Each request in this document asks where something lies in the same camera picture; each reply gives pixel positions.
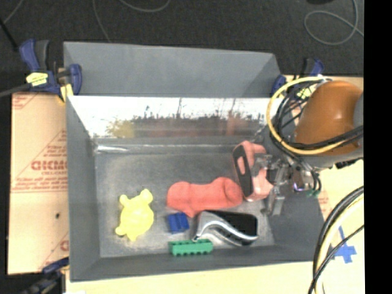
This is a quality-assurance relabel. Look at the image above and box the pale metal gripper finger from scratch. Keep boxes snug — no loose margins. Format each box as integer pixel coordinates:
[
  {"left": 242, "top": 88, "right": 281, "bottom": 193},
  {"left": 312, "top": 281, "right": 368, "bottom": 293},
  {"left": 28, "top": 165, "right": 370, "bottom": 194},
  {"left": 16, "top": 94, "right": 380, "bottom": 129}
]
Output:
[
  {"left": 252, "top": 154, "right": 274, "bottom": 177},
  {"left": 264, "top": 186, "right": 286, "bottom": 217}
]

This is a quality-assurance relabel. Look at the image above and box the pink shoe with black sole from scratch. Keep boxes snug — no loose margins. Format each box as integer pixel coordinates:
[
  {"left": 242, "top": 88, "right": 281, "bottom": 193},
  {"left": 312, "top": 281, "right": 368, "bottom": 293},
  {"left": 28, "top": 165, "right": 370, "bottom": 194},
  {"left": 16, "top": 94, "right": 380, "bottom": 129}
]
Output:
[{"left": 231, "top": 140, "right": 274, "bottom": 203}]

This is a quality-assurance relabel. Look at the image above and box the black and silver shoe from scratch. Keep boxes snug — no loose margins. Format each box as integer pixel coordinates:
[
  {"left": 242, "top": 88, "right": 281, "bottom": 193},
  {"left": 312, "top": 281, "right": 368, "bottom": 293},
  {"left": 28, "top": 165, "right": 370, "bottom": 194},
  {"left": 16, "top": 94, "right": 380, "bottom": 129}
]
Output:
[{"left": 191, "top": 210, "right": 259, "bottom": 247}]

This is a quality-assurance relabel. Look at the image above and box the red-pink cloth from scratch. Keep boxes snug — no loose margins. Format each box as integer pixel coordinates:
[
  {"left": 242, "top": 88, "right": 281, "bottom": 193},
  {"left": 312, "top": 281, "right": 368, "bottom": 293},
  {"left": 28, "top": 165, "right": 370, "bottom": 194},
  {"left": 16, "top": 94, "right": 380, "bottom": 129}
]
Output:
[{"left": 166, "top": 177, "right": 246, "bottom": 219}]

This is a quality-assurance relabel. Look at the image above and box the green toy brick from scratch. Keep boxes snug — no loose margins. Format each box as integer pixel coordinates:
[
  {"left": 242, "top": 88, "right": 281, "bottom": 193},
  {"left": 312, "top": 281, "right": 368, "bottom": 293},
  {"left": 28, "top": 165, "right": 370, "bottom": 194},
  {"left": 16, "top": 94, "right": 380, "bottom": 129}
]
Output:
[{"left": 168, "top": 238, "right": 214, "bottom": 257}]

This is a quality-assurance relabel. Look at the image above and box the blue block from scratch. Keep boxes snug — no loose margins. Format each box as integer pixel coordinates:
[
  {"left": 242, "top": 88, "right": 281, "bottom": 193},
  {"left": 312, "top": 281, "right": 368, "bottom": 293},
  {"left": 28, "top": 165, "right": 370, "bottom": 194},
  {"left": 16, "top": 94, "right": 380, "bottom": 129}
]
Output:
[{"left": 166, "top": 212, "right": 190, "bottom": 234}]

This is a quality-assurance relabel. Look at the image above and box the grey metal bin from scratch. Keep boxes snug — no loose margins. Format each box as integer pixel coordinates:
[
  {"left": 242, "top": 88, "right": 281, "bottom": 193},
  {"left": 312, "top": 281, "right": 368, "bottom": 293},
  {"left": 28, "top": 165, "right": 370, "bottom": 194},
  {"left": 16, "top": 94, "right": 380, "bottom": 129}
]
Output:
[{"left": 62, "top": 41, "right": 326, "bottom": 282}]

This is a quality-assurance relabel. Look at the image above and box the yellow toy turtle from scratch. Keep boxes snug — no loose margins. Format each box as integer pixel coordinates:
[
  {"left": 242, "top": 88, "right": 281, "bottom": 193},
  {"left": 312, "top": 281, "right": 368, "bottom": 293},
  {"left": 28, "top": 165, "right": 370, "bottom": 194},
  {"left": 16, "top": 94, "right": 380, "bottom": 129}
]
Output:
[{"left": 115, "top": 188, "right": 155, "bottom": 243}]

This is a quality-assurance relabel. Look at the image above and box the brown cardboard board, red print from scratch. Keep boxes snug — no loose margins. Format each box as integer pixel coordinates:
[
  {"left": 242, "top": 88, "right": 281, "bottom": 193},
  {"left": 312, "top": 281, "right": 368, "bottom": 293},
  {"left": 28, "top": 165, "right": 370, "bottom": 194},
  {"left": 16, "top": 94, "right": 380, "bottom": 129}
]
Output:
[{"left": 7, "top": 91, "right": 70, "bottom": 276}]

